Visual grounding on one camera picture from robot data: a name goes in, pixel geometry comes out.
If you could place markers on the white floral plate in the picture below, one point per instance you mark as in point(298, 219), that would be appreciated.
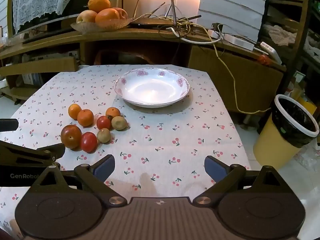
point(151, 87)

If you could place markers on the small orange mandarin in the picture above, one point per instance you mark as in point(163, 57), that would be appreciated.
point(85, 118)
point(74, 111)
point(113, 112)

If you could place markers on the white ribbed wall panel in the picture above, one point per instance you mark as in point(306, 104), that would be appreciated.
point(230, 7)

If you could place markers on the black trash bag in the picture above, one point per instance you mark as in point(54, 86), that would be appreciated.
point(292, 120)

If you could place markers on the glass fruit dish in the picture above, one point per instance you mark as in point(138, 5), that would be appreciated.
point(82, 27)

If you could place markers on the small red object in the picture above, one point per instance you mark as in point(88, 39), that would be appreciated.
point(263, 59)

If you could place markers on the white power strip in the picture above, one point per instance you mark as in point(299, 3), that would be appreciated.
point(271, 51)

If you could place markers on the computer monitor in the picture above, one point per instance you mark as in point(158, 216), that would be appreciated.
point(75, 0)

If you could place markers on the small white power adapter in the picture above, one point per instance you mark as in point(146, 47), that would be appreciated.
point(213, 33)

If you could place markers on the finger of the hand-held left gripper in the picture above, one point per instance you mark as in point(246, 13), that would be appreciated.
point(27, 153)
point(8, 125)

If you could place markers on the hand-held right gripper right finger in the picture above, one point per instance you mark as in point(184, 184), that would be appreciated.
point(214, 169)

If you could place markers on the yellow apple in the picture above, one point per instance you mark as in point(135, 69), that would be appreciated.
point(85, 17)

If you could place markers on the yellow trash bin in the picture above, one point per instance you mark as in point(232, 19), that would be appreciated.
point(271, 150)

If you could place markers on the red apple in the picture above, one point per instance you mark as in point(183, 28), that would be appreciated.
point(122, 13)

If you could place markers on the cherry-print tablecloth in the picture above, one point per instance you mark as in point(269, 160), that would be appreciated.
point(160, 135)

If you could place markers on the white rectangular device box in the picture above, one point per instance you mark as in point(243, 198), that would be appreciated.
point(238, 41)

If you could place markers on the wooden keyboard tray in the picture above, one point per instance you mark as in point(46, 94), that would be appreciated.
point(37, 66)

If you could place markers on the black router with antennas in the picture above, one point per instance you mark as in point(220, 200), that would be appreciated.
point(147, 22)

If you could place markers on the white lace cloth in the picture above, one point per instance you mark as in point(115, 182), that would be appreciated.
point(37, 0)

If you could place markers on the dark storage shelf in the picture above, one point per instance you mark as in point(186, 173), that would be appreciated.
point(295, 30)

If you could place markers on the large red-brown tomato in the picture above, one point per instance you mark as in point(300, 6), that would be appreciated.
point(71, 137)

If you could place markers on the wooden desk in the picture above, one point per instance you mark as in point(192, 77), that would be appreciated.
point(250, 80)

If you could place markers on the small red cherry tomato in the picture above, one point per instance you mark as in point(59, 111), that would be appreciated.
point(103, 122)

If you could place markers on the brown kiwi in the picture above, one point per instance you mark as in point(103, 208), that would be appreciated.
point(119, 123)
point(103, 135)

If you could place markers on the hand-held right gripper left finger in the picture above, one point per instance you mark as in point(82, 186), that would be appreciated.
point(105, 168)

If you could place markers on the large orange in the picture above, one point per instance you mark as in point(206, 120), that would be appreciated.
point(107, 18)
point(99, 3)

